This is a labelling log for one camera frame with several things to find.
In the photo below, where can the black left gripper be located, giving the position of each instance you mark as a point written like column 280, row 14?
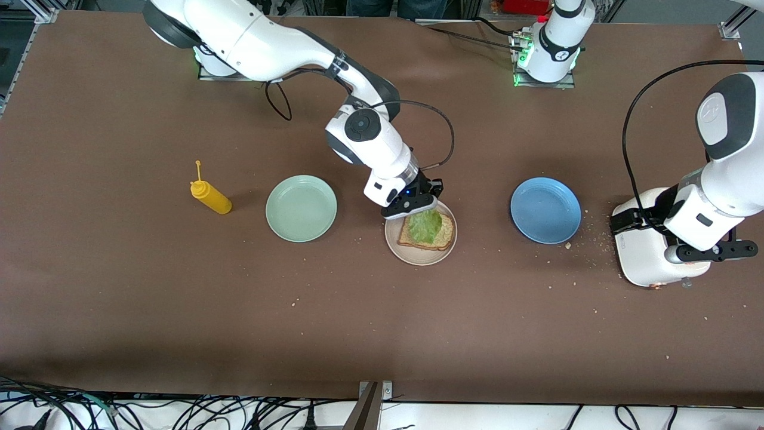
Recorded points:
column 655, row 212

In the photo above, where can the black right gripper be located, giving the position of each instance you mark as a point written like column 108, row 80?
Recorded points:
column 426, row 187

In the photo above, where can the green lettuce leaf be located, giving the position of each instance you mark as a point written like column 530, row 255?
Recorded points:
column 425, row 228

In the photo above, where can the brown bread slice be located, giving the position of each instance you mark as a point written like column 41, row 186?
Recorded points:
column 447, row 230

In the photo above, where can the yellow mustard squeeze bottle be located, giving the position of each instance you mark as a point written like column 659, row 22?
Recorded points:
column 213, row 200

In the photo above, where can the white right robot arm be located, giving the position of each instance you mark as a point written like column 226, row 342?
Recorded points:
column 268, row 42

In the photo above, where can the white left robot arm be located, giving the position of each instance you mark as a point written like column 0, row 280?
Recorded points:
column 725, row 179

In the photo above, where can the beige plate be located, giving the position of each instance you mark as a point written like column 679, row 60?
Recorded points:
column 418, row 255

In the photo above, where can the blue plate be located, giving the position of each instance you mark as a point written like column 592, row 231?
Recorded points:
column 545, row 210

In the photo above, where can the light green plate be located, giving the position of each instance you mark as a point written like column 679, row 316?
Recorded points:
column 301, row 209

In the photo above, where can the white toaster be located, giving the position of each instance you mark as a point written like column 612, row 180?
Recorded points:
column 638, row 260

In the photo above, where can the brown table cover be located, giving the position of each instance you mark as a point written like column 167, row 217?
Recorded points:
column 358, row 298

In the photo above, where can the person in blue jeans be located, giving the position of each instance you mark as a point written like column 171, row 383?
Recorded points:
column 418, row 7

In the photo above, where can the red box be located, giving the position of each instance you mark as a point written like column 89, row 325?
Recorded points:
column 525, row 6

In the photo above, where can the grey metal strut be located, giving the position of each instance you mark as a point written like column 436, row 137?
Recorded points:
column 364, row 412

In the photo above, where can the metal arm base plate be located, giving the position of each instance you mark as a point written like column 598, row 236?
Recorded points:
column 209, row 76
column 546, row 85

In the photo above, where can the silver corner bracket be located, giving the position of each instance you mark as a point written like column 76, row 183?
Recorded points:
column 387, row 391

